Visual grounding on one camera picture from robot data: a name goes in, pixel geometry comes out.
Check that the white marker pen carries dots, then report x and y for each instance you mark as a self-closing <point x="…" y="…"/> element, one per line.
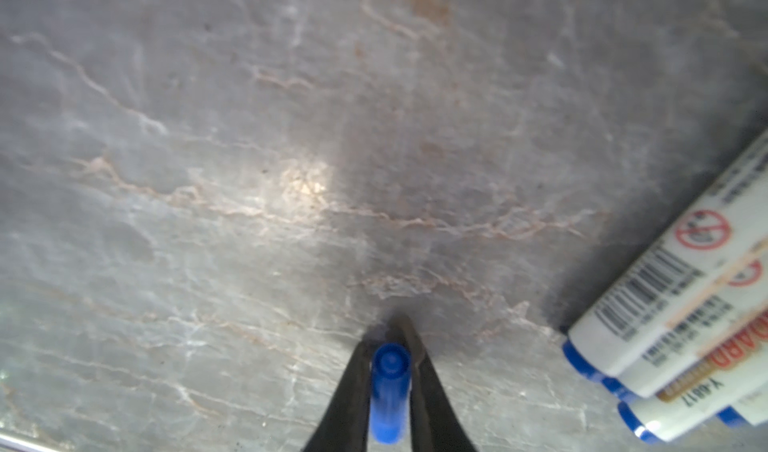
<point x="723" y="230"/>
<point x="711" y="323"/>
<point x="749" y="411"/>
<point x="734" y="370"/>

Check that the blue pen cap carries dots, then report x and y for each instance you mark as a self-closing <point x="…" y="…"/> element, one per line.
<point x="390" y="386"/>

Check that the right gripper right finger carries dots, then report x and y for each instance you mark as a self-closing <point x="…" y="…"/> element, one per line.
<point x="434" y="426"/>

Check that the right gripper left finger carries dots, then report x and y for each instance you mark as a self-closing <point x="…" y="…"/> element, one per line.
<point x="345" y="423"/>

